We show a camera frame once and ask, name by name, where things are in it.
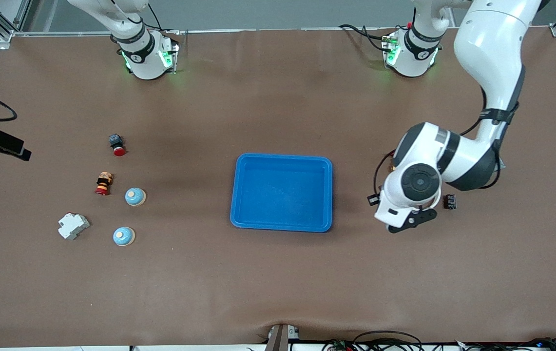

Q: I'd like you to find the light blue desk bell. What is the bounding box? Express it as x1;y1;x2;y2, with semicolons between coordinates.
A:
125;188;147;207
113;227;135;247

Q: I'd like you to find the blue plastic tray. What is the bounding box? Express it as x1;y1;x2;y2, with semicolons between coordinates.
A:
230;153;333;233

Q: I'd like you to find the red emergency button orange base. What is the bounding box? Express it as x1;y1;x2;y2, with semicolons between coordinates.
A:
95;172;114;196

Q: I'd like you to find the white circuit breaker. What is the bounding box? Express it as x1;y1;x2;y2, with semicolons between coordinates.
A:
58;213;91;241

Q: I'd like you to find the red push button blue base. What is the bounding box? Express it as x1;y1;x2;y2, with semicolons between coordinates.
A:
108;134;126;157

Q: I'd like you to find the brown table mat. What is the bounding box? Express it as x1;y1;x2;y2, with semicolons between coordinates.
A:
0;27;556;348

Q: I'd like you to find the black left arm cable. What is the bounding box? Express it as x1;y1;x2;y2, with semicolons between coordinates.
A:
373;85;519;196

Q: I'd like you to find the black cable bundle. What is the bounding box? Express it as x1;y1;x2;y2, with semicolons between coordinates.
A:
456;337;556;351
322;331;424;351

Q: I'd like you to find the black cable at arm base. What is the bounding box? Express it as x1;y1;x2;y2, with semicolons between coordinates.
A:
339;23;390;52

